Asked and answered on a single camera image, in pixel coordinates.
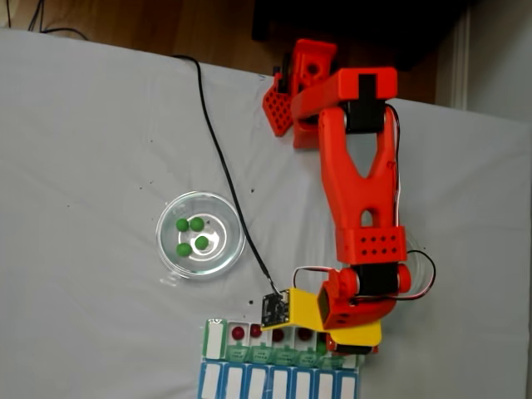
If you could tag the green candy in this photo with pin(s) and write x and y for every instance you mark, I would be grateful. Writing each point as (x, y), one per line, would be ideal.
(196, 223)
(322, 348)
(182, 224)
(183, 249)
(201, 241)

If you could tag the plain red candy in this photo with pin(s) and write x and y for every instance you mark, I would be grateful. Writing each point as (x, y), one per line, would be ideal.
(277, 336)
(304, 335)

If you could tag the red candy with text print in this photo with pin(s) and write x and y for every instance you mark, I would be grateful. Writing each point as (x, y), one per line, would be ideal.
(254, 331)

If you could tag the red candy with m print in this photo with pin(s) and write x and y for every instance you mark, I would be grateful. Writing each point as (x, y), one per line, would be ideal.
(237, 332)

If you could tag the weekly pill organizer box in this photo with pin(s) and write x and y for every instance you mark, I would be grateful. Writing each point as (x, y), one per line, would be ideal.
(274, 378)

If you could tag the glass bowl with green candies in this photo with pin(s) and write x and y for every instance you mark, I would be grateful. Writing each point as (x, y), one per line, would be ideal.
(201, 266)

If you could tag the glass bowl with red candies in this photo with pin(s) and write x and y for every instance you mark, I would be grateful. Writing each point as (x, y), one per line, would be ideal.
(417, 257)

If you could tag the white table cover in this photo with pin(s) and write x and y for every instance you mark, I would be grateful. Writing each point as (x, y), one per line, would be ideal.
(83, 124)

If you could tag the white door trim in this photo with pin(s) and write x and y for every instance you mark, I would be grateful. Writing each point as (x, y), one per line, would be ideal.
(460, 62)

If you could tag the dark wooden furniture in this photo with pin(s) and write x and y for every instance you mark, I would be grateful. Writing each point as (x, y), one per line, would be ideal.
(291, 16)

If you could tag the black camera circuit board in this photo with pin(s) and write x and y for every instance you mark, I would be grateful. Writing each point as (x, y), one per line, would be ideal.
(275, 311)

